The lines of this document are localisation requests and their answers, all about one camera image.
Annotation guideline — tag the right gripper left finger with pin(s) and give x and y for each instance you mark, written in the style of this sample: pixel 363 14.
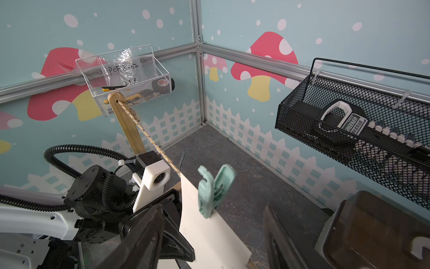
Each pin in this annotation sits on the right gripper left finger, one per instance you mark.
pixel 142 247

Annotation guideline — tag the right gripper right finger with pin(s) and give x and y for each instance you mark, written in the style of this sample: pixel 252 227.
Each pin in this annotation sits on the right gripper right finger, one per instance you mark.
pixel 283 252

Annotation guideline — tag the green clothespin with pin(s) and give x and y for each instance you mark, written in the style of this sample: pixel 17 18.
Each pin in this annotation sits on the green clothespin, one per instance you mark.
pixel 212 191

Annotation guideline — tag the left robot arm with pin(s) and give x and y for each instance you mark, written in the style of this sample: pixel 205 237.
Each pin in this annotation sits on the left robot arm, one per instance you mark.
pixel 99 206

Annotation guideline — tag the brown lid storage box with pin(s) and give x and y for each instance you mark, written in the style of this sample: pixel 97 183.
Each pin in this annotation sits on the brown lid storage box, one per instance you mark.
pixel 366 232

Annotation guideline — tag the wooden drying rack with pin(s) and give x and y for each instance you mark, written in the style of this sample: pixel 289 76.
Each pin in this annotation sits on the wooden drying rack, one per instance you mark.
pixel 125 117

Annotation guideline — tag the black socket tool set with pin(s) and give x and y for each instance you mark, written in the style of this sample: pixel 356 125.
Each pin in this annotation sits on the black socket tool set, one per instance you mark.
pixel 345 129

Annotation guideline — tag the black tape roll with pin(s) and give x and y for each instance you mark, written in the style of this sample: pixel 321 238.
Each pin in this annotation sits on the black tape roll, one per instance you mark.
pixel 165 85

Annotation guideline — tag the yellow black utility knife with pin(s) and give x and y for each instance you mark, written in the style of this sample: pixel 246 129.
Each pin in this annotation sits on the yellow black utility knife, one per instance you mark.
pixel 114 88

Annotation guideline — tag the clear plastic bag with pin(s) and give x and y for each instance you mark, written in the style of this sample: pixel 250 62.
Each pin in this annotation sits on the clear plastic bag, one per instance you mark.
pixel 121 68

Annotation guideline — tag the black mesh wall basket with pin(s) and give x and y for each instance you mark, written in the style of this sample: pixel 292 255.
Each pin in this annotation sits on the black mesh wall basket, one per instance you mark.
pixel 402 115

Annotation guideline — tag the white wire wall basket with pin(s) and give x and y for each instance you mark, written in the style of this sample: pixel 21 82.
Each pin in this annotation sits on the white wire wall basket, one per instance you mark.
pixel 91 67

